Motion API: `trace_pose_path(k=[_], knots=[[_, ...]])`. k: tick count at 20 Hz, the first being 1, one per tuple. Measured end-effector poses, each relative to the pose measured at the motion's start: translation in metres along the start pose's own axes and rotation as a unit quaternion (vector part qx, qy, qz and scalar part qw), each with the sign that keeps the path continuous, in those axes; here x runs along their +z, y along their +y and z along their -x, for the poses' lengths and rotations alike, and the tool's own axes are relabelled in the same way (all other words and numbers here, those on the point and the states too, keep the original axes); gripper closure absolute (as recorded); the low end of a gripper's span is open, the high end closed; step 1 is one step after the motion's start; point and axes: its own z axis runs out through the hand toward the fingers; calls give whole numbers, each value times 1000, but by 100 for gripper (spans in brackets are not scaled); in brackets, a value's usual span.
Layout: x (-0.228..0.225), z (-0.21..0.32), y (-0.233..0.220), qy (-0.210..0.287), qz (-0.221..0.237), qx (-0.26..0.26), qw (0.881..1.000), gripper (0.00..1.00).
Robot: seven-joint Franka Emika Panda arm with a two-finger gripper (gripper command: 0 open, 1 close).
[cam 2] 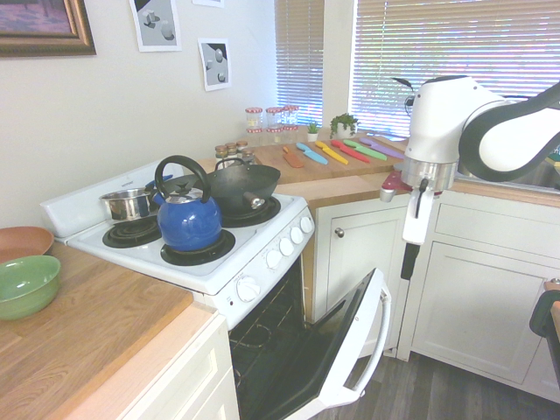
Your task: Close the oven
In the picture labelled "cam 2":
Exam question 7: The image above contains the white sink cabinet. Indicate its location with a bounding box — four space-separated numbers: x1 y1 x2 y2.
395 187 560 402

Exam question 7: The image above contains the dark green towel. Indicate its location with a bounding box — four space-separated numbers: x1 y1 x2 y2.
528 287 560 339

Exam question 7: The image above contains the red knife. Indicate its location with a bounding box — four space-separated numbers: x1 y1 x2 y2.
330 138 372 165

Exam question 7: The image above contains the white electric stove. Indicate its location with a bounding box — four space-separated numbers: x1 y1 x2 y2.
38 164 317 420

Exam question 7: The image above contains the bushy potted plant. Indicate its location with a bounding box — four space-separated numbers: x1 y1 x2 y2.
328 112 361 141

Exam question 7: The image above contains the blue kettle black handle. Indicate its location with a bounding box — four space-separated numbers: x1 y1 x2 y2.
153 154 225 253

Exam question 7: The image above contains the framed painting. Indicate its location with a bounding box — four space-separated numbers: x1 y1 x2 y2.
0 0 98 59

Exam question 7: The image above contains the white oven door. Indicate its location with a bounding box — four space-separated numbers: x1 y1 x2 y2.
256 267 392 420

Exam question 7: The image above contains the purple knife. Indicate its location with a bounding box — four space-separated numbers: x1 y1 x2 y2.
359 136 406 160

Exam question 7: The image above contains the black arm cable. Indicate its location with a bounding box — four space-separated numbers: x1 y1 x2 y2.
391 76 416 116

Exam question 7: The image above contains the black coil burner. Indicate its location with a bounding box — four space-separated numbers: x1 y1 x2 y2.
159 228 238 267
101 216 164 251
220 196 283 229

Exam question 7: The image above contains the red grey kitchen tool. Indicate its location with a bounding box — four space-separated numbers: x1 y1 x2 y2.
379 171 413 204

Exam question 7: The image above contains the steel sink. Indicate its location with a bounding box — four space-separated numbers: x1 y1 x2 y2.
454 152 560 190

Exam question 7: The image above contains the narrow window blind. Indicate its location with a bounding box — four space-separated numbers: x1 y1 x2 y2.
275 0 326 130

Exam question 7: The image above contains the black wok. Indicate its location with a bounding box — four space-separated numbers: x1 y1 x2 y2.
204 157 283 216

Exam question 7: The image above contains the terracotta bowl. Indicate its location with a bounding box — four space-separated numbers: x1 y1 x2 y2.
0 225 55 265

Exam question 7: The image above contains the white cabinet beside stove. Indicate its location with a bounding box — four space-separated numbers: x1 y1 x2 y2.
116 311 241 420

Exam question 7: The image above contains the yellow knife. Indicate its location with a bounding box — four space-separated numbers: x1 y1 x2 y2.
314 139 350 166

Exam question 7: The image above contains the wooden cutting board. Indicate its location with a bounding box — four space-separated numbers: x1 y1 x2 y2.
250 132 406 180

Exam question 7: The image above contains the large grey shapes poster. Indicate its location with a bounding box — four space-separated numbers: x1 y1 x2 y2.
128 0 183 53

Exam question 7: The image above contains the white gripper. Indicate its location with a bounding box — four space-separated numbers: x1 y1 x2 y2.
400 191 435 281

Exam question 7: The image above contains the blue knife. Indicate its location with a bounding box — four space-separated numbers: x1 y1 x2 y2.
295 141 330 166

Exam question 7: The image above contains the steel saucepan blue handle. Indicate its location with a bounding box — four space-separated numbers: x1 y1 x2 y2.
99 173 174 221

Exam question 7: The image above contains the green bowl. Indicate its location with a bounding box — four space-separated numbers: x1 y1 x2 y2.
0 255 62 322

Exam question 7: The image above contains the orange knife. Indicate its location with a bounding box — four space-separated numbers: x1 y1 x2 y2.
282 145 305 170

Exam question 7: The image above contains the green knife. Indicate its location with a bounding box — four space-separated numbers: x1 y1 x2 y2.
342 137 389 162

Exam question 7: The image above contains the white corner cabinet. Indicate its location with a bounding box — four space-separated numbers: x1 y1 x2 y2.
311 202 410 352

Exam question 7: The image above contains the small grey shapes poster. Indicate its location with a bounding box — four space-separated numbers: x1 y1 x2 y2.
197 37 234 93

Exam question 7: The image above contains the wide window blind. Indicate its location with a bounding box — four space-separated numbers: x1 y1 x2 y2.
351 0 560 142

